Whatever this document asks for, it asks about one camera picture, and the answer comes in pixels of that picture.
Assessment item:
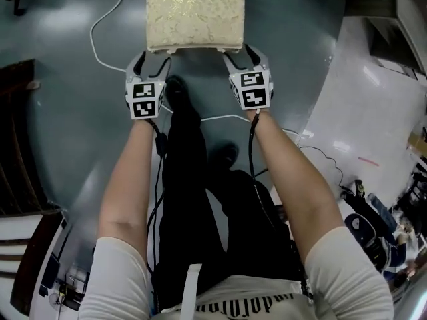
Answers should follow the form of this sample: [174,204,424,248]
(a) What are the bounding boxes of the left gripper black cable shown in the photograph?
[145,118,170,313]

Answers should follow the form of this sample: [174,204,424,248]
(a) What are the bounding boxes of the person's right black shoe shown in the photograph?
[212,141,240,172]

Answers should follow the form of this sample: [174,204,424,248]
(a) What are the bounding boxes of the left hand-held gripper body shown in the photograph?
[125,74,167,121]

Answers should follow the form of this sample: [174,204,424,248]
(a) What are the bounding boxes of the dark wooden furniture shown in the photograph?
[0,58,68,317]

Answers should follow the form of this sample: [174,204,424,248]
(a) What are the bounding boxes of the person's white printed shirt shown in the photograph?
[78,227,395,320]

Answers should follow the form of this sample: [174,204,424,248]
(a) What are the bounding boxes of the cream upholstered stool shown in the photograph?
[145,0,246,55]

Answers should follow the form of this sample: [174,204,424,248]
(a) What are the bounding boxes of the white floor cable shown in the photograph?
[89,0,302,137]

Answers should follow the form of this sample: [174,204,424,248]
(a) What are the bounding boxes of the cardboard box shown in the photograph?
[406,133,427,153]

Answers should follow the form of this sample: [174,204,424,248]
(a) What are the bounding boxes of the person's right forearm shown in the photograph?
[252,109,347,267]

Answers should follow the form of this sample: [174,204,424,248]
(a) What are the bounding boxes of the person's black trousers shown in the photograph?
[151,105,308,313]

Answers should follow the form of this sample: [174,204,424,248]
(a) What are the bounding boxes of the person's left forearm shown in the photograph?
[98,118,168,267]

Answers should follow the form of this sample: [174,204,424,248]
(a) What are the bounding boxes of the person's black shoe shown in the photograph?
[212,141,240,172]
[165,75,188,113]

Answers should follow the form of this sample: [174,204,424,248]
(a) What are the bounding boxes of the white hanging strap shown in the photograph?
[181,263,203,320]

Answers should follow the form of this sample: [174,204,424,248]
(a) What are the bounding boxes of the person's left black shoe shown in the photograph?
[165,75,188,113]

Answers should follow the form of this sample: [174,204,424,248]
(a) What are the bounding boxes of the thin black floor cable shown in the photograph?
[298,144,345,187]

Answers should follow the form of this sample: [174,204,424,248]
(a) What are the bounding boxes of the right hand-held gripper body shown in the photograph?
[228,65,275,112]

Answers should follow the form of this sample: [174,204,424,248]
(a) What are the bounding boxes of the black chair with clothes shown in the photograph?
[339,177,418,280]

